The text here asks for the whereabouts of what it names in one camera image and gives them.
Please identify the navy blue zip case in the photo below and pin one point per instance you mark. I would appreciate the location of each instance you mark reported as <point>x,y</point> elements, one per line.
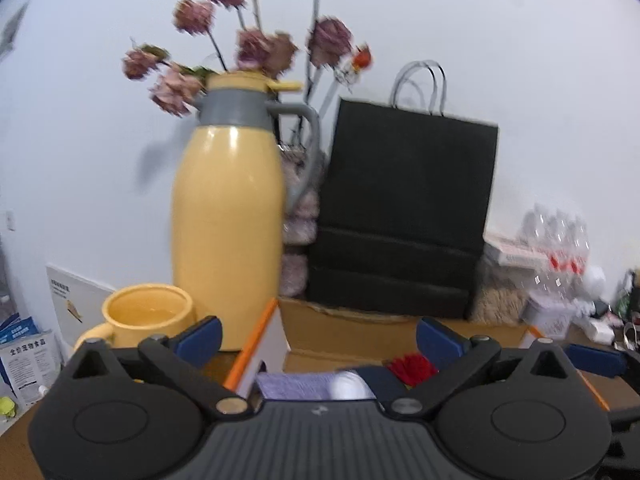
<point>380,382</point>

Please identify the black upright gadget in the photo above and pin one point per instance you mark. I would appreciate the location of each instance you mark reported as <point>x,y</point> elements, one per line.
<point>632,295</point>

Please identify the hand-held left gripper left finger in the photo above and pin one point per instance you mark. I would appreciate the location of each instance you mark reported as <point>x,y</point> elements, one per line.
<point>200,340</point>

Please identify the fuzzy pink purple vase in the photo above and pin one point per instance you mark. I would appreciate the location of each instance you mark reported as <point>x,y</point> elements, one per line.
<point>300,225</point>

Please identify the black paper bag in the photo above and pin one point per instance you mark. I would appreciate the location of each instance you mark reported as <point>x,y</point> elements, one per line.
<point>400,185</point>

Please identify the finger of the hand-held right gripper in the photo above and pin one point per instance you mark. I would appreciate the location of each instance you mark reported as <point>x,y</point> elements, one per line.
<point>625,417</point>
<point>597,360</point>

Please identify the red cardboard box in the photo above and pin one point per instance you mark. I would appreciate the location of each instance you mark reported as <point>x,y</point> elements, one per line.
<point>340,330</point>

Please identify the purple fabric pouch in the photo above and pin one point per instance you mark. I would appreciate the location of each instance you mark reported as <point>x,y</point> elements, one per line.
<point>295,385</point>

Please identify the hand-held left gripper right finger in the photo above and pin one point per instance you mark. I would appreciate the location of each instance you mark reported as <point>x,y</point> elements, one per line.
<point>440,342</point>

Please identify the dried rose bouquet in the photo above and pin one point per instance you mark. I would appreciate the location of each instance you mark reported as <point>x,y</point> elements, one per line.
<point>260,50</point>

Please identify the clear container with seeds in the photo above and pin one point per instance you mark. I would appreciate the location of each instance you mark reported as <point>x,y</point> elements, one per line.
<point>500,300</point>

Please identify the yellow ceramic mug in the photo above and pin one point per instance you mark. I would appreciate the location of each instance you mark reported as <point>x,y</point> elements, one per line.
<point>150,310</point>

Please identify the white wall outlet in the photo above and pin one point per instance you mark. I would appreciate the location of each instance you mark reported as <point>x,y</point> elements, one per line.
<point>10,220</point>

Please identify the red orange tassel charm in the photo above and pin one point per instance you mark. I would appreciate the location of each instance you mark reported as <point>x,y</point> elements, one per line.
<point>410,367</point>

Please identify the white charger adapter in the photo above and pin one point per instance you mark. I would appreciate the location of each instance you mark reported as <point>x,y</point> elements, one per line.
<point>602,330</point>

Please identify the yellow thermos jug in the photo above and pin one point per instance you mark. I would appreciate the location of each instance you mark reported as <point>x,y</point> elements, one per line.
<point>225,210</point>

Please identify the white printed paper leaflet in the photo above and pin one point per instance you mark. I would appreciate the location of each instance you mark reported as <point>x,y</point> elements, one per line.
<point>30,367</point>

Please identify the clear water bottle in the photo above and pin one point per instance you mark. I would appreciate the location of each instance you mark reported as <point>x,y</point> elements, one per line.
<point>557,255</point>
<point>536,230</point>
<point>579,255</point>

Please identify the blue white paper leaflet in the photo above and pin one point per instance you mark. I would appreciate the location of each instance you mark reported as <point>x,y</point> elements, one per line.
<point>17,327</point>

